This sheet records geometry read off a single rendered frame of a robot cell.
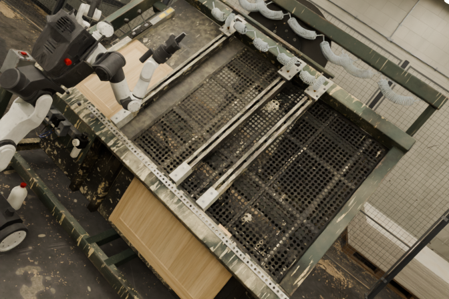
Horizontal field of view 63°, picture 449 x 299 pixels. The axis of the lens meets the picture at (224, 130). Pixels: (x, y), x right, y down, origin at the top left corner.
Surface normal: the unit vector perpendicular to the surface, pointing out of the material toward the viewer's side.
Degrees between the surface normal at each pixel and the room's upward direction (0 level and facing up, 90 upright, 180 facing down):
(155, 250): 90
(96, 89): 50
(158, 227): 90
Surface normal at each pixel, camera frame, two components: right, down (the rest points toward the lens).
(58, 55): -0.34, -0.08
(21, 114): -0.15, -0.31
